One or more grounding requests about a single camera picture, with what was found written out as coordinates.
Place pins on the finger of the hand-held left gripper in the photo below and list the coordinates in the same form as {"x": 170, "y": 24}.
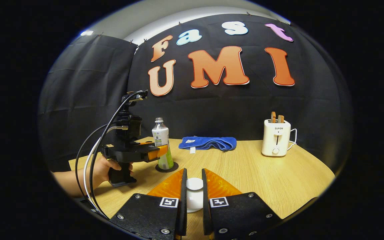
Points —
{"x": 157, "y": 152}
{"x": 145, "y": 143}

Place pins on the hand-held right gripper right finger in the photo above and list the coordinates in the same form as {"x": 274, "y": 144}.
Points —
{"x": 206, "y": 206}

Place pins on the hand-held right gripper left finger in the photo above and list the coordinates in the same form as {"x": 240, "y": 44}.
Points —
{"x": 183, "y": 206}

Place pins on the black backdrop cloth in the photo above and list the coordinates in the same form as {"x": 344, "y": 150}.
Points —
{"x": 228, "y": 106}

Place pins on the blue folded towel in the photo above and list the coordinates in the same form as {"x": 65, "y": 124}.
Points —
{"x": 208, "y": 142}

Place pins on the dark round coaster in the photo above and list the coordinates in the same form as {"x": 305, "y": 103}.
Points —
{"x": 175, "y": 166}

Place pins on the clear water bottle green label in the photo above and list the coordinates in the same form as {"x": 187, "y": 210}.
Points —
{"x": 161, "y": 136}

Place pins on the brown toast slice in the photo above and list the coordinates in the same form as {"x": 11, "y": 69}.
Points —
{"x": 280, "y": 119}
{"x": 273, "y": 117}

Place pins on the white toaster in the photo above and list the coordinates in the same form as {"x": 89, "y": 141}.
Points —
{"x": 275, "y": 140}

